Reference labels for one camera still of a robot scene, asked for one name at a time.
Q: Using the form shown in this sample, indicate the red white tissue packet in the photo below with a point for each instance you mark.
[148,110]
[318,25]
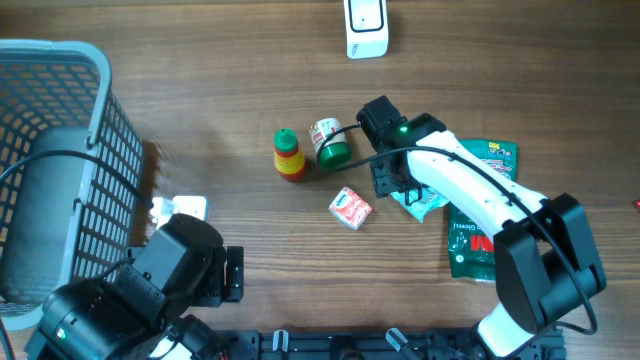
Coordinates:
[349,208]

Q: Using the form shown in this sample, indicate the red yellow sauce bottle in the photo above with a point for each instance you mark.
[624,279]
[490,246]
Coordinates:
[289,160]

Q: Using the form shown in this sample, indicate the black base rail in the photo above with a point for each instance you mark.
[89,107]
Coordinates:
[434,344]

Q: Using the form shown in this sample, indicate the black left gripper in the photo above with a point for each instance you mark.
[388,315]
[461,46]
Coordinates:
[232,291]

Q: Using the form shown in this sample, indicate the grey plastic mesh basket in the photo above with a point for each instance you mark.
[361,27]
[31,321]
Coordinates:
[72,162]

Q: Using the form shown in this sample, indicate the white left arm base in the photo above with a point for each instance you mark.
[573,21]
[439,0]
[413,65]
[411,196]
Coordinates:
[188,338]

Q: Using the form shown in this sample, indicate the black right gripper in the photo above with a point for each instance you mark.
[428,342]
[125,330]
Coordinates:
[384,184]

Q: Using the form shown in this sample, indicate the green 3M gloves packet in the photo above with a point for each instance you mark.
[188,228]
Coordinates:
[471,253]

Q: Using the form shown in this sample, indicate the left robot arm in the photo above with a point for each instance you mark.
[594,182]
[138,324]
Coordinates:
[141,314]

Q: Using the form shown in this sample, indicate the white barcode scanner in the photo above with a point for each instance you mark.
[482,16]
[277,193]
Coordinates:
[367,28]

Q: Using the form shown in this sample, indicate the teal wet wipes packet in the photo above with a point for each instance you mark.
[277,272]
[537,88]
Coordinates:
[418,203]

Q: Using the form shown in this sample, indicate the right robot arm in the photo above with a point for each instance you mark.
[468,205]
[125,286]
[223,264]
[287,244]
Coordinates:
[546,260]

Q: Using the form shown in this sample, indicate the green lid white jar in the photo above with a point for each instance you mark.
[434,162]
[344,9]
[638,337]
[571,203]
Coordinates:
[332,150]

